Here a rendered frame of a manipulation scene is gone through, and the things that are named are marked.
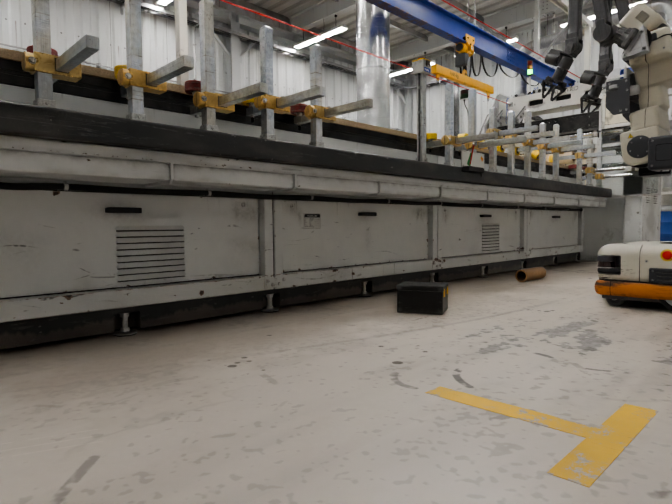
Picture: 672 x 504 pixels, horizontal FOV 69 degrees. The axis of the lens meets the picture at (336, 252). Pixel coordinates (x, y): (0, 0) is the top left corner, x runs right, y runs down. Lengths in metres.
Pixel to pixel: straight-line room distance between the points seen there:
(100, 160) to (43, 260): 0.39
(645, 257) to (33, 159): 2.28
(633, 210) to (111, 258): 4.57
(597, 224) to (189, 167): 4.49
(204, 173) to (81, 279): 0.54
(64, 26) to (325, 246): 7.73
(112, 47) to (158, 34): 0.91
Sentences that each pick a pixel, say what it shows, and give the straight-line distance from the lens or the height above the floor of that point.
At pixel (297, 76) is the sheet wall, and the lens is 11.89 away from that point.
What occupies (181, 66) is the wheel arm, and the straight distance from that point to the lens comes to 1.50.
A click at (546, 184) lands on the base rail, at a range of 3.92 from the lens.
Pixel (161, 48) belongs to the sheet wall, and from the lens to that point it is 10.14.
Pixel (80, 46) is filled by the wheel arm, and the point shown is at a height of 0.81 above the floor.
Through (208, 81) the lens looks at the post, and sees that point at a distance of 1.81.
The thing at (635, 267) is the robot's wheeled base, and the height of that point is 0.18.
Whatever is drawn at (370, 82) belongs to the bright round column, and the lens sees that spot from 7.29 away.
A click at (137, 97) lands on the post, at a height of 0.77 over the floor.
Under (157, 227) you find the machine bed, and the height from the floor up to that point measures 0.38.
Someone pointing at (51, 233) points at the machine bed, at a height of 0.36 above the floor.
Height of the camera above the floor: 0.38
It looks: 3 degrees down
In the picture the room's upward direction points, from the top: 1 degrees counter-clockwise
